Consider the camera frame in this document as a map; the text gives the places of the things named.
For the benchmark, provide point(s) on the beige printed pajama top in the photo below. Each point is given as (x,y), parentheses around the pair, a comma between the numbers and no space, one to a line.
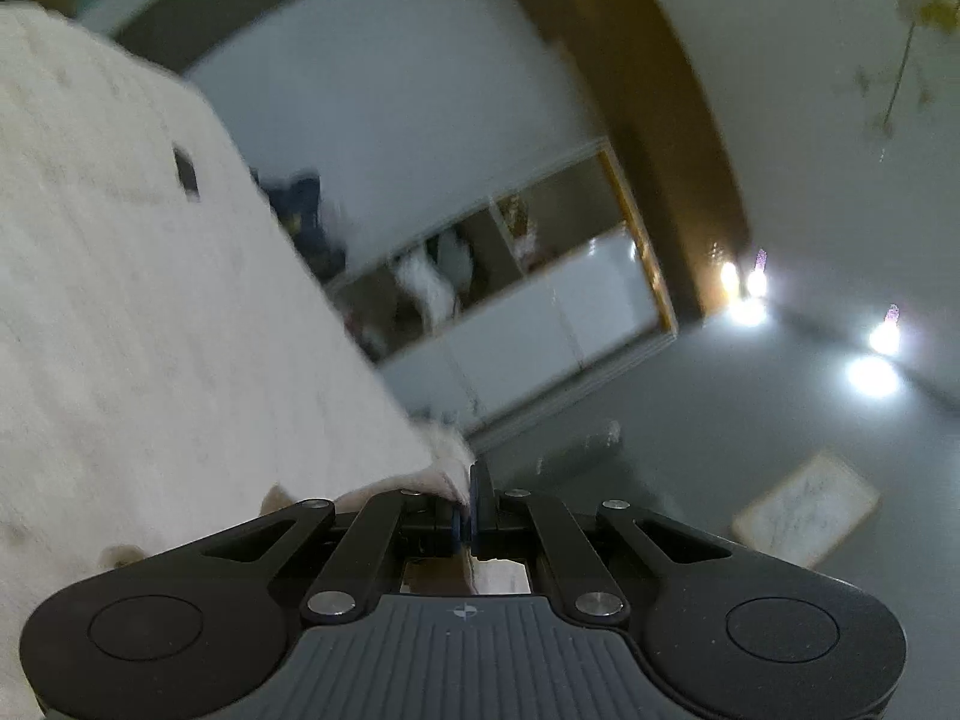
(450,465)

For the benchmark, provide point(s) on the framed picture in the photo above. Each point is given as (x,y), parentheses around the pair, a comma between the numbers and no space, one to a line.
(806,506)

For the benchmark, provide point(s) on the white clothes stack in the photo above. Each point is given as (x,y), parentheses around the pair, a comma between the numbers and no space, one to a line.
(427,285)

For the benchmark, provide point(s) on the dark blue clothes pile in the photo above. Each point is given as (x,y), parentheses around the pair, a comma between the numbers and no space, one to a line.
(300,210)

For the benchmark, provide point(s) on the grey padded headboard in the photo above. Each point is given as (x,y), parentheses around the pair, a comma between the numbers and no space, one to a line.
(581,450)

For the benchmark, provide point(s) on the dark phone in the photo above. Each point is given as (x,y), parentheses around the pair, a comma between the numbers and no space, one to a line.
(186,174)

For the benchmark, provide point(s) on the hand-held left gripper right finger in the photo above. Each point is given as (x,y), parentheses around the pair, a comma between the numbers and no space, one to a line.
(484,525)

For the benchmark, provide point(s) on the white fluffy blanket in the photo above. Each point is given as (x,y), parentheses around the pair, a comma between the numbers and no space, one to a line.
(112,277)

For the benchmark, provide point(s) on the ceiling lamp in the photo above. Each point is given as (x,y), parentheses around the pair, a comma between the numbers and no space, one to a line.
(930,11)

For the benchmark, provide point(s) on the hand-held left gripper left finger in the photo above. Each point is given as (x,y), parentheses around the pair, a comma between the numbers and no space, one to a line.
(442,525)

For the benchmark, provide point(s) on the white wardrobe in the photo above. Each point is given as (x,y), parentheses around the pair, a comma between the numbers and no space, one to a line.
(525,330)

